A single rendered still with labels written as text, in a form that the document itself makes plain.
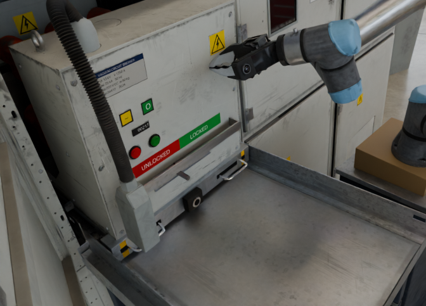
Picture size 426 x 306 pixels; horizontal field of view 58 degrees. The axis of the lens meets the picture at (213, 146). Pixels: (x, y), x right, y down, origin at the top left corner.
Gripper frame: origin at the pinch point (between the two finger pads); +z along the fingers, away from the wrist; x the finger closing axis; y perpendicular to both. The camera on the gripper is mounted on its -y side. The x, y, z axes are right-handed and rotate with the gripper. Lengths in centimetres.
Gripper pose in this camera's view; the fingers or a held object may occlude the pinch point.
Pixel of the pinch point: (212, 67)
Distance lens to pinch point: 100.0
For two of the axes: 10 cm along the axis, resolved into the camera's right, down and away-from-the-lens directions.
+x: -3.4, -8.4, -4.2
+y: 4.6, -5.4, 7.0
